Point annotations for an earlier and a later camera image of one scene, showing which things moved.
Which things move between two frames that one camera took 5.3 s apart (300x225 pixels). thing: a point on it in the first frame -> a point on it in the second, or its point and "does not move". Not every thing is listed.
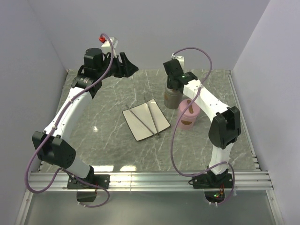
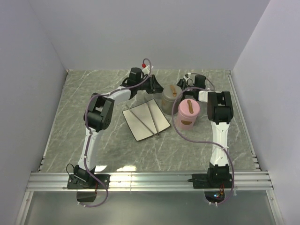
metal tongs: [154, 134] does not move
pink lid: [193, 110] does not move
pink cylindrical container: [186, 123] does not move
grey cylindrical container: [172, 98] -> [166, 106]
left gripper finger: [128, 69] -> [155, 87]
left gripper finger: [126, 63] -> [155, 85]
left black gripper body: [115, 68] -> [145, 86]
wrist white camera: [106, 46] -> [146, 70]
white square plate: [138, 130] does not move
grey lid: [172, 92] does not move
